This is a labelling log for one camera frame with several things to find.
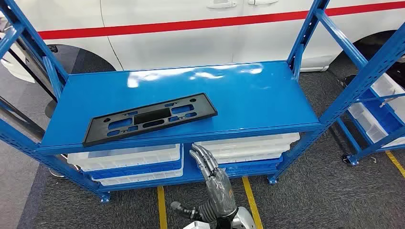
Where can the blue metal shelf rack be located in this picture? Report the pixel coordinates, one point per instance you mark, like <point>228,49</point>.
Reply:
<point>221,94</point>

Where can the dark metal bar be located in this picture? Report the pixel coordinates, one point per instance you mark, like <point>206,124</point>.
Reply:
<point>22,121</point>

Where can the blue wheeled bin rack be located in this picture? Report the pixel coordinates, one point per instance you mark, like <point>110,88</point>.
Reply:
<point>352,158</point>

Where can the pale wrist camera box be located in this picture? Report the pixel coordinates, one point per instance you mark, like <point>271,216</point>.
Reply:
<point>196,226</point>

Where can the black plastic plate part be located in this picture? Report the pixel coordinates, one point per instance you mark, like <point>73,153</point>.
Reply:
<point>96,132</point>

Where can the blue plastic bin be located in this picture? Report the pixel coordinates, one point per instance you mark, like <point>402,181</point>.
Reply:
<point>383,117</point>
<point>253,167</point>
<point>136,172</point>

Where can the chrome stanchion base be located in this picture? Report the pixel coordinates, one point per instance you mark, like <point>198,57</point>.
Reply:
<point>57,173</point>

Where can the white car with red stripe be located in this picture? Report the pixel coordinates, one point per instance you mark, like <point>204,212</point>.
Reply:
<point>174,44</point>

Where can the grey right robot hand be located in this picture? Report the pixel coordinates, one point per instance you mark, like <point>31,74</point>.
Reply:
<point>220,192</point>

